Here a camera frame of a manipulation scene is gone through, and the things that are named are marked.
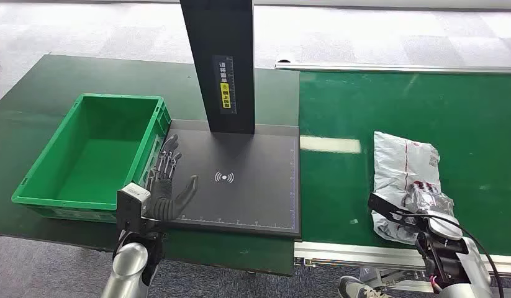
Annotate person's grey shoe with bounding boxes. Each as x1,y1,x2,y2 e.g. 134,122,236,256
337,275,394,298

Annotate green conveyor belt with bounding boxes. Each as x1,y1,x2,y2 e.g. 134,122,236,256
298,70,511,256

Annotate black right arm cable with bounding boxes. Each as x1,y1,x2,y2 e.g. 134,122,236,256
397,212,505,298

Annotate black yellow label strip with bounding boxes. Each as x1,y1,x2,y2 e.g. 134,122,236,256
212,54,237,115

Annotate silver conveyor side rail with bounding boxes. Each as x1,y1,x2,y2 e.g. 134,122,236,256
294,241,511,294
274,60,511,75

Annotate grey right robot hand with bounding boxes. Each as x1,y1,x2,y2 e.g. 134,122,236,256
404,182,456,219

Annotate grey plastic mailer package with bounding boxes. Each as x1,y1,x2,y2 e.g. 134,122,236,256
371,131,456,245

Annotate dark green table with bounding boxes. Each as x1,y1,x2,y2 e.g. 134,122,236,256
0,54,301,276

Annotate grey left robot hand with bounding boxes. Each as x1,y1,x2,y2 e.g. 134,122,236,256
146,134,199,223

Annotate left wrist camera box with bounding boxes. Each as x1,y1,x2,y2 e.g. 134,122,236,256
116,183,151,236

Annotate green plastic crate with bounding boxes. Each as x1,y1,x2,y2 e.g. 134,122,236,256
11,93,173,224

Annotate black inbound scanner machine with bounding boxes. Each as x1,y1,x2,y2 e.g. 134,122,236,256
162,0,301,238

